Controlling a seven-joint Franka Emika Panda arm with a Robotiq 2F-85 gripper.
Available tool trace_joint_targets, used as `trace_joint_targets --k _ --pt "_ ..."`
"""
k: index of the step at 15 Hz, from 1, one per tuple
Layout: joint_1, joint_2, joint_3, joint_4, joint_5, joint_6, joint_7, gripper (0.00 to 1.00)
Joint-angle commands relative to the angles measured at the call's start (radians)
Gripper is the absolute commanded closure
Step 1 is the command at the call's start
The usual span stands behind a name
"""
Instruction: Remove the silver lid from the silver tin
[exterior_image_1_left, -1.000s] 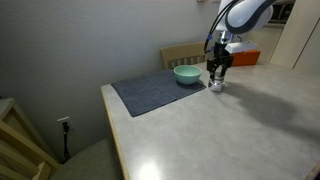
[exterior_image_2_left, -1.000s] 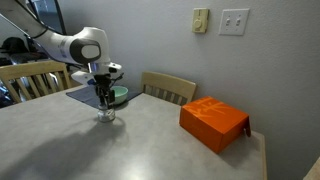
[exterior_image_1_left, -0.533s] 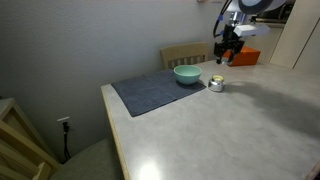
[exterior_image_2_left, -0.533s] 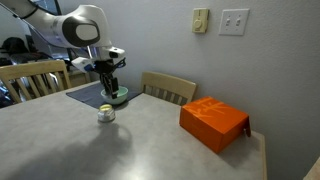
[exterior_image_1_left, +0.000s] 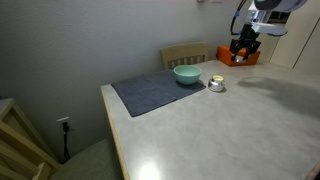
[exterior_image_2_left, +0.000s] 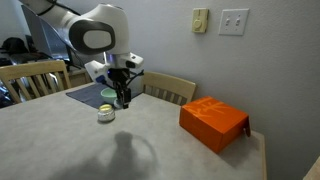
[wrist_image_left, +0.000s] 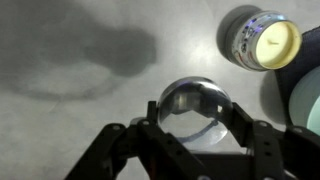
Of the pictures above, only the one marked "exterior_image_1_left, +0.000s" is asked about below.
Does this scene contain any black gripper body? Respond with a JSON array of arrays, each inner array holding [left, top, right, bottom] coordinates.
[[229, 23, 262, 54]]

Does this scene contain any silver round tin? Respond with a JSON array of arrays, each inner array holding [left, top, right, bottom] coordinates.
[[207, 75, 226, 93]]

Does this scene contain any orange cardboard box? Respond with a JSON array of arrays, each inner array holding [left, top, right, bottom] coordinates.
[[215, 45, 262, 67]]

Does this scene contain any mint green bowl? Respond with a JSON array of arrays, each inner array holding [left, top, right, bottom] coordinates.
[[172, 64, 203, 86]]

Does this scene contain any beige door panel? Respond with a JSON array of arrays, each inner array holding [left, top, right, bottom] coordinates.
[[259, 0, 320, 78]]

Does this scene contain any grey cloth placemat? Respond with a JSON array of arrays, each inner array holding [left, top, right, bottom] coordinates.
[[110, 69, 207, 118]]

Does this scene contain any light wooden slatted chair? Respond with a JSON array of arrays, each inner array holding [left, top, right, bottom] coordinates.
[[0, 120, 62, 180]]

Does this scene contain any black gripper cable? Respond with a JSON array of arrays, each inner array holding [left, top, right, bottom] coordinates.
[[229, 0, 248, 37]]

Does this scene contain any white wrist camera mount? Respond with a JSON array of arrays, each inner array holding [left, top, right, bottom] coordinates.
[[251, 20, 288, 37]]

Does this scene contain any white wall outlet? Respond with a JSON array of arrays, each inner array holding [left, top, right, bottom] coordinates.
[[55, 116, 71, 124]]

